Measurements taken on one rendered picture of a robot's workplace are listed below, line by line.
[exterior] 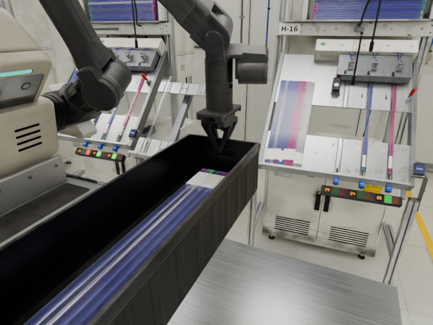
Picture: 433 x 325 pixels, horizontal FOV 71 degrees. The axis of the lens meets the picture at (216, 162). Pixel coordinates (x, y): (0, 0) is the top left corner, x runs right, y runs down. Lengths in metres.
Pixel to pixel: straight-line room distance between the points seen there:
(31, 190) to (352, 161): 1.31
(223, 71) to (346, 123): 2.93
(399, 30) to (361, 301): 1.42
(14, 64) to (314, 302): 0.73
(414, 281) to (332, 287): 1.44
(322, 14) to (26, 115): 1.52
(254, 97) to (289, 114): 1.87
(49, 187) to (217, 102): 0.39
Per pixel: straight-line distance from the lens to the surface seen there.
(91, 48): 0.68
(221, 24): 0.57
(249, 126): 3.60
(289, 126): 1.62
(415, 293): 2.14
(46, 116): 0.71
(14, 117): 0.67
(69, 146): 3.57
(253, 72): 0.61
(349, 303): 0.79
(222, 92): 0.62
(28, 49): 0.64
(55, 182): 0.73
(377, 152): 1.61
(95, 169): 2.56
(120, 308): 0.32
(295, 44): 2.04
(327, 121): 3.47
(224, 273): 0.79
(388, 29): 1.88
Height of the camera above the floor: 1.35
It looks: 24 degrees down
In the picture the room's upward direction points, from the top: straight up
